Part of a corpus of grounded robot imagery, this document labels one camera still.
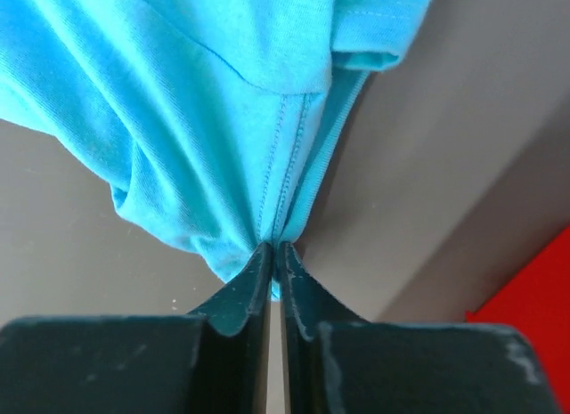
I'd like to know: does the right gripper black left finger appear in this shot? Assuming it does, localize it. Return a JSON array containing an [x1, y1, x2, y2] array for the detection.
[[191, 243, 273, 413]]

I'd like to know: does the bright cyan t shirt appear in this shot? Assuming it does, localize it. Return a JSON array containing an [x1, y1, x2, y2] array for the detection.
[[1, 0, 431, 281]]

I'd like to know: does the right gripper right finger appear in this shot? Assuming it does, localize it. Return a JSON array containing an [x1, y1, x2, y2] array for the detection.
[[277, 242, 365, 413]]

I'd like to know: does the red plastic bin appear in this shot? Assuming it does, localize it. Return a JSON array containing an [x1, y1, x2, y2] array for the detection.
[[465, 229, 569, 413]]

